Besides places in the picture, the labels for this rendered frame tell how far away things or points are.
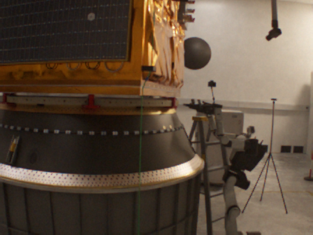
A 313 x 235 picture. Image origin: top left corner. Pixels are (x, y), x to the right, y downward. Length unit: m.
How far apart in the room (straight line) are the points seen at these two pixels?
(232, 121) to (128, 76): 4.36
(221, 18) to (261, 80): 2.41
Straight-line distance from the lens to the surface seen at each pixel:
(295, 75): 10.43
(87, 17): 1.92
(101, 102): 2.10
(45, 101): 2.16
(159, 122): 2.36
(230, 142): 2.78
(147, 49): 1.85
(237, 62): 10.08
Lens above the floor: 1.74
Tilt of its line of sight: 3 degrees down
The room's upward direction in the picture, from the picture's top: 2 degrees clockwise
